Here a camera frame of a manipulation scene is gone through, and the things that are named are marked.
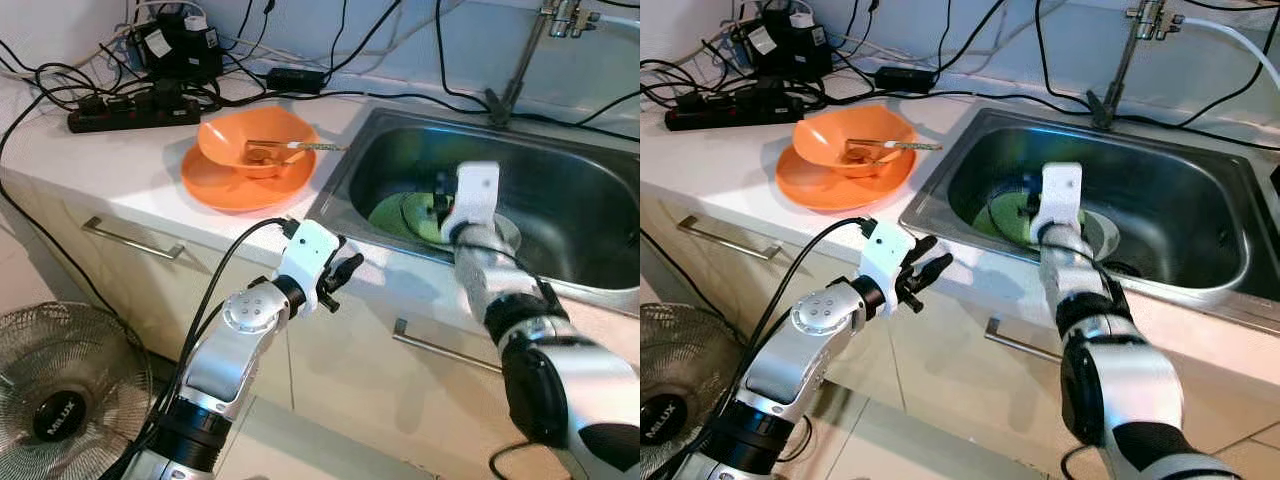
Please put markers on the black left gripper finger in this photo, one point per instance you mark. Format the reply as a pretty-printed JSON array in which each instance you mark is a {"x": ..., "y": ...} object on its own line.
[
  {"x": 343, "y": 249},
  {"x": 351, "y": 269},
  {"x": 921, "y": 250},
  {"x": 935, "y": 270}
]

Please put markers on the white bowl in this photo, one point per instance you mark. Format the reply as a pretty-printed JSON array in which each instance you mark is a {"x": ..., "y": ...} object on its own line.
[
  {"x": 508, "y": 232},
  {"x": 1103, "y": 235}
]

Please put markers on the orange bowl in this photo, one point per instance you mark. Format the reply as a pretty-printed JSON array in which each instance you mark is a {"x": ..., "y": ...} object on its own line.
[
  {"x": 820, "y": 135},
  {"x": 225, "y": 135}
]

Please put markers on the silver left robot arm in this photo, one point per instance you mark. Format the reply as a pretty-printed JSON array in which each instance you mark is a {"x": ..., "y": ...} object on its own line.
[
  {"x": 800, "y": 370},
  {"x": 235, "y": 350}
]

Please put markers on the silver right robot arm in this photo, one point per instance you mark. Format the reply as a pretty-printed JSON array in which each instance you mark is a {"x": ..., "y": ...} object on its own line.
[
  {"x": 1130, "y": 390},
  {"x": 560, "y": 390}
]

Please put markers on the white kitchen cabinet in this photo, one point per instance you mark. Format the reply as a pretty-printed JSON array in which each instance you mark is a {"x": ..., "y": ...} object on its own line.
[
  {"x": 950, "y": 380},
  {"x": 340, "y": 380}
]

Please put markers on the chrome kitchen faucet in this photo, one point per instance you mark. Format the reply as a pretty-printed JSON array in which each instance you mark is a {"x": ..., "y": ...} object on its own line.
[
  {"x": 521, "y": 65},
  {"x": 1120, "y": 62}
]

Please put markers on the green plate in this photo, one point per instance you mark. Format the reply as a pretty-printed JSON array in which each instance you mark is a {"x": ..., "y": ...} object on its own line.
[
  {"x": 1005, "y": 218},
  {"x": 400, "y": 218}
]

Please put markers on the stainless steel sink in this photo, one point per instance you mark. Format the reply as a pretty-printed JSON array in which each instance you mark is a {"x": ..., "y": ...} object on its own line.
[
  {"x": 1170, "y": 200},
  {"x": 570, "y": 200}
]

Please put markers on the orange plate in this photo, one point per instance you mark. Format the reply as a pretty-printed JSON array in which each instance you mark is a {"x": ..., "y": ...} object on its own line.
[
  {"x": 215, "y": 190},
  {"x": 810, "y": 190}
]

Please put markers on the small black power adapter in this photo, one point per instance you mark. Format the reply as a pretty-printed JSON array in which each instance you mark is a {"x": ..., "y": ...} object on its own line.
[
  {"x": 906, "y": 79},
  {"x": 295, "y": 81}
]

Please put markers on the black charger box white labels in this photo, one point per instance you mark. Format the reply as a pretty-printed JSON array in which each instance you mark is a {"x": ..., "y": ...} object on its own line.
[
  {"x": 185, "y": 60},
  {"x": 795, "y": 60}
]

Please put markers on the black power strip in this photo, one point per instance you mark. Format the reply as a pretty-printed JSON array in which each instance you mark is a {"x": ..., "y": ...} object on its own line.
[
  {"x": 720, "y": 112},
  {"x": 130, "y": 115}
]

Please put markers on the grey floor fan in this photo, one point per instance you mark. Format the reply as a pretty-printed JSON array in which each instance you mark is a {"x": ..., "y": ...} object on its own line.
[
  {"x": 665, "y": 420},
  {"x": 55, "y": 415}
]

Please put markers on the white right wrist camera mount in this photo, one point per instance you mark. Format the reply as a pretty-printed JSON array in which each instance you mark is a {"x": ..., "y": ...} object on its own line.
[
  {"x": 475, "y": 195},
  {"x": 1060, "y": 195}
]

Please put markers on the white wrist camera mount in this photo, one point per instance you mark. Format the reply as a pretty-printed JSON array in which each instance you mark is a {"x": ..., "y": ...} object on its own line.
[
  {"x": 475, "y": 195},
  {"x": 885, "y": 260},
  {"x": 305, "y": 255},
  {"x": 1060, "y": 195}
]

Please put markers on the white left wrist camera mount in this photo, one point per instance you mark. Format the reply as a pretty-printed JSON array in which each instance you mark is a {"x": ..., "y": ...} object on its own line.
[
  {"x": 885, "y": 260},
  {"x": 305, "y": 255}
]

